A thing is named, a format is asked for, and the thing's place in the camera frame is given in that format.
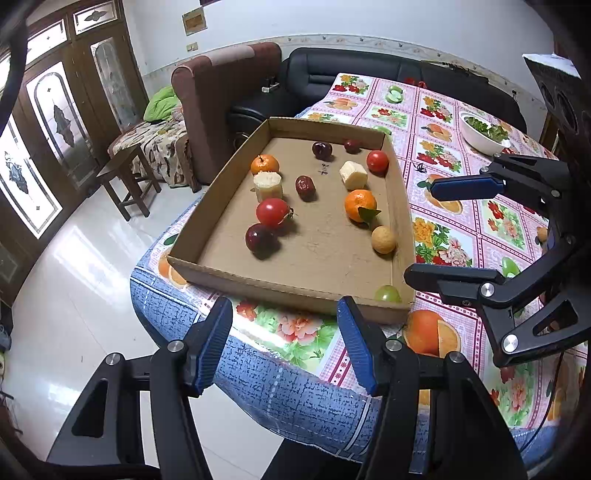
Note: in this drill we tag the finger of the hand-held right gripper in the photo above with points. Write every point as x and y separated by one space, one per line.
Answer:
457 279
466 188

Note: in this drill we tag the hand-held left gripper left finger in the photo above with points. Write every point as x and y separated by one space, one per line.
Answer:
212 346

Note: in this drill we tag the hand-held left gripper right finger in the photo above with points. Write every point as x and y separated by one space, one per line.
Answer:
358 350

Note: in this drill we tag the large green grape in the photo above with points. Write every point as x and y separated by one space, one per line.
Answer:
388 294

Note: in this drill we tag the yellow round fruit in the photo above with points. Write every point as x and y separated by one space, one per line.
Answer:
384 239

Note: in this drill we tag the mandarin with green leaf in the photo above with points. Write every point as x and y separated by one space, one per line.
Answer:
360 203

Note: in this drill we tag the wooden tray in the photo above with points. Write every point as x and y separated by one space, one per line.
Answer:
323 249

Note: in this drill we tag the large dark red plum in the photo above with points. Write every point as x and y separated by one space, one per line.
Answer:
260 237

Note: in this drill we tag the red jujube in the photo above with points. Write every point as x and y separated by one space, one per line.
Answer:
352 146

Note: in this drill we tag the red tomato with stem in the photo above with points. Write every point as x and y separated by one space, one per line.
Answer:
272 212

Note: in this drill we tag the dark purple plum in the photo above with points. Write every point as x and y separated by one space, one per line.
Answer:
322 150

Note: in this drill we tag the dark cherry tomato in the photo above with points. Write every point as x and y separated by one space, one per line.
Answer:
304 187

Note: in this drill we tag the orange mandarin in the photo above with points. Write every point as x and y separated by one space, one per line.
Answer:
264 164

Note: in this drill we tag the fruit printed tablecloth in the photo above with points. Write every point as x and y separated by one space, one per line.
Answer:
448 258

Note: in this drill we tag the white bowl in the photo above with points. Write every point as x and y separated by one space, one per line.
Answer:
478 141

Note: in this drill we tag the green leafy vegetables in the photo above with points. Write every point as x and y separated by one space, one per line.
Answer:
489 129

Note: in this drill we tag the blue patterned tablecloth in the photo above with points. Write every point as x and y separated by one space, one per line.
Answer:
286 383

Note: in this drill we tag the brown kiwi right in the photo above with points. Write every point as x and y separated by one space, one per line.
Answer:
542 234

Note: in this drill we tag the small red object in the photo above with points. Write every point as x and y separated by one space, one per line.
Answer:
418 83

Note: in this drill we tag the black leather sofa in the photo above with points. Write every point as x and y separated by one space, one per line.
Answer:
369 74

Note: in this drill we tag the wooden stool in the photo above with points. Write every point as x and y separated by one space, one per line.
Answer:
127 175

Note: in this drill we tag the floral blanket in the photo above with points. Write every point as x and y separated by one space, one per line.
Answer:
152 147

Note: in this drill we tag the small white item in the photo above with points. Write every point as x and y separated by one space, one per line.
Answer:
270 86

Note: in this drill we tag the brown armchair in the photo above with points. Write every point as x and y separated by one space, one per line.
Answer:
207 106

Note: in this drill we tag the green cushion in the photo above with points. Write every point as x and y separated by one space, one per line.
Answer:
161 104

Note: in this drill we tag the wooden glass door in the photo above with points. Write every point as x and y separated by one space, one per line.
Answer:
46 138

